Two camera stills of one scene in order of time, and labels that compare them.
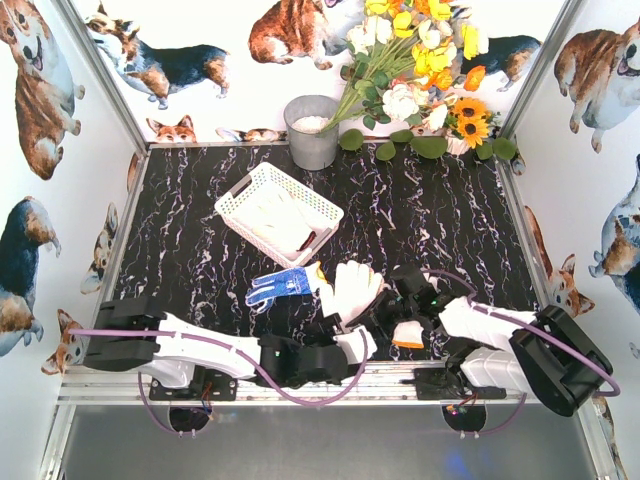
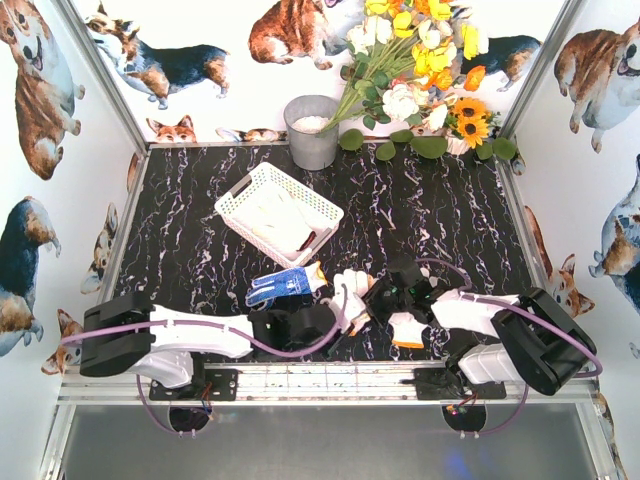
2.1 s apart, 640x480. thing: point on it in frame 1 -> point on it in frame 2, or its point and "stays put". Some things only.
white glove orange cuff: (408, 334) stays put
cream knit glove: (282, 218) stays put
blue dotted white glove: (302, 280) stays put
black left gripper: (330, 330) -> (324, 324)
